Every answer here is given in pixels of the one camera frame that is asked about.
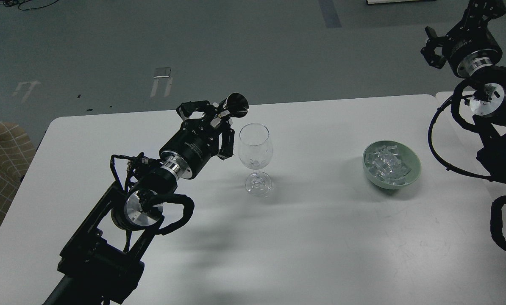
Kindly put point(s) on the green bowl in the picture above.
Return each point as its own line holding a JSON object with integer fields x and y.
{"x": 408, "y": 156}

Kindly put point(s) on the clear ice cubes pile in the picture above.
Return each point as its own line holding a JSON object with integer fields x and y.
{"x": 385, "y": 164}

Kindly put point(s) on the steel double jigger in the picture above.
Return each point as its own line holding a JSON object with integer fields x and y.
{"x": 234, "y": 105}

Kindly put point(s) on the clear wine glass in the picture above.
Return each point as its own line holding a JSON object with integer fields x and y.
{"x": 255, "y": 152}

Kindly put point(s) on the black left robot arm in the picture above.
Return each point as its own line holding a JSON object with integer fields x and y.
{"x": 101, "y": 263}

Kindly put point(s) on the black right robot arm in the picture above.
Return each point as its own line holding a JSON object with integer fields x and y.
{"x": 478, "y": 102}

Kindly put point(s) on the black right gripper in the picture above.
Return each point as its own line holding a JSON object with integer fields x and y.
{"x": 469, "y": 46}

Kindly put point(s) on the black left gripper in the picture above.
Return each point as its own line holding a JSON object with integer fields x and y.
{"x": 197, "y": 141}

